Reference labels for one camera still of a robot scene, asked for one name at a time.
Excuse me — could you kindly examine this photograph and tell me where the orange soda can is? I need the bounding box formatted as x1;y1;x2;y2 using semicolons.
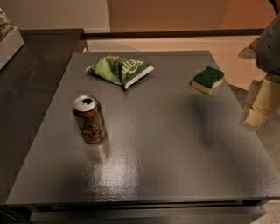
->
73;94;107;144

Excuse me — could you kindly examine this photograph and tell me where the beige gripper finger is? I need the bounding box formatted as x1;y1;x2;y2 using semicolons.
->
248;38;259;52
241;73;280;128

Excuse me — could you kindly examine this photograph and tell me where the dark side counter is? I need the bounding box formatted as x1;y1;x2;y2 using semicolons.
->
0;29;84;207

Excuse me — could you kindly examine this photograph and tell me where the white box on counter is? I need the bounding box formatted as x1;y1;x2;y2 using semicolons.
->
0;8;25;71

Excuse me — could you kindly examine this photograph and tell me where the green and yellow sponge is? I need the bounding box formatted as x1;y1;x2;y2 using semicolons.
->
192;66;224;95

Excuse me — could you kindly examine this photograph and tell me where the green chip bag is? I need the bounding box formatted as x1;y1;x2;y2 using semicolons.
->
86;55;154;90

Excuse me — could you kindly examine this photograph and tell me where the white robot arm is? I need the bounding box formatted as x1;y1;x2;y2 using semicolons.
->
241;0;280;129

